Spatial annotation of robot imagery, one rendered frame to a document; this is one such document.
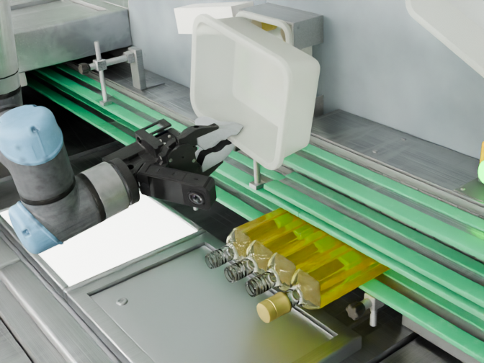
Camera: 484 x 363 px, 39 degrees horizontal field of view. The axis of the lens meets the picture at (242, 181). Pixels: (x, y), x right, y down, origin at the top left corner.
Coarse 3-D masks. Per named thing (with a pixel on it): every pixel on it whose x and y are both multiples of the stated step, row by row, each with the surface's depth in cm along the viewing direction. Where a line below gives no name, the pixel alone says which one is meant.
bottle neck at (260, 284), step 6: (270, 270) 113; (258, 276) 112; (264, 276) 112; (270, 276) 112; (276, 276) 112; (246, 282) 111; (252, 282) 110; (258, 282) 111; (264, 282) 111; (270, 282) 112; (276, 282) 112; (246, 288) 112; (252, 288) 112; (258, 288) 110; (264, 288) 111; (270, 288) 112; (252, 294) 111; (258, 294) 111
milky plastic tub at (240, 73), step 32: (192, 32) 104; (224, 32) 97; (256, 32) 100; (192, 64) 106; (224, 64) 109; (256, 64) 105; (288, 64) 91; (192, 96) 110; (224, 96) 112; (256, 96) 108; (288, 96) 91; (256, 128) 106; (288, 128) 96; (256, 160) 101
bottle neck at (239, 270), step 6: (246, 258) 117; (234, 264) 116; (240, 264) 116; (246, 264) 116; (252, 264) 116; (228, 270) 115; (234, 270) 115; (240, 270) 115; (246, 270) 116; (252, 270) 117; (228, 276) 116; (234, 276) 114; (240, 276) 115
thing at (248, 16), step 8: (240, 16) 140; (248, 16) 138; (256, 16) 136; (264, 16) 134; (272, 24) 133; (280, 24) 130; (288, 24) 132; (272, 32) 145; (280, 32) 143; (288, 32) 130; (288, 40) 130
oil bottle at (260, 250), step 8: (288, 224) 124; (296, 224) 124; (304, 224) 123; (272, 232) 122; (280, 232) 121; (288, 232) 121; (296, 232) 121; (304, 232) 121; (312, 232) 121; (256, 240) 120; (264, 240) 119; (272, 240) 119; (280, 240) 119; (288, 240) 119; (296, 240) 119; (248, 248) 118; (256, 248) 118; (264, 248) 117; (272, 248) 117; (280, 248) 117; (256, 256) 117; (264, 256) 116; (256, 264) 117; (264, 264) 116; (256, 272) 118
